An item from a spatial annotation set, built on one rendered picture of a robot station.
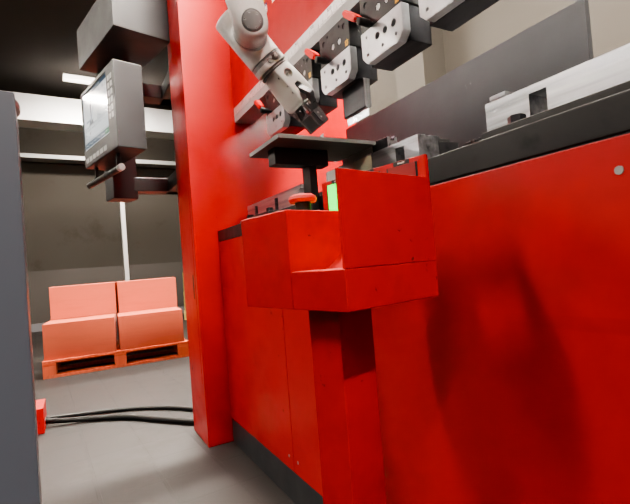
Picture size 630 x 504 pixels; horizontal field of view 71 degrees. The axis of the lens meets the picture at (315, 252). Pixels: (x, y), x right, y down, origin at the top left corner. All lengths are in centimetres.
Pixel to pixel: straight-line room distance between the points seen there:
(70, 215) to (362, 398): 746
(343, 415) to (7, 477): 49
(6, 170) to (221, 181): 123
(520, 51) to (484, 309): 99
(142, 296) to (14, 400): 349
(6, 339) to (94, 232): 714
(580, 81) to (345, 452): 61
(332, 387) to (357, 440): 7
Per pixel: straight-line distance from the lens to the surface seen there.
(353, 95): 124
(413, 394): 87
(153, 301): 425
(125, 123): 202
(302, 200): 60
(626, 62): 76
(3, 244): 77
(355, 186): 48
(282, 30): 162
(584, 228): 61
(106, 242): 789
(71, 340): 391
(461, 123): 164
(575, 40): 145
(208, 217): 188
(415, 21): 110
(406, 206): 54
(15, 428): 80
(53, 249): 783
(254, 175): 198
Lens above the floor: 71
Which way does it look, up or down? 1 degrees up
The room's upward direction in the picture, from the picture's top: 4 degrees counter-clockwise
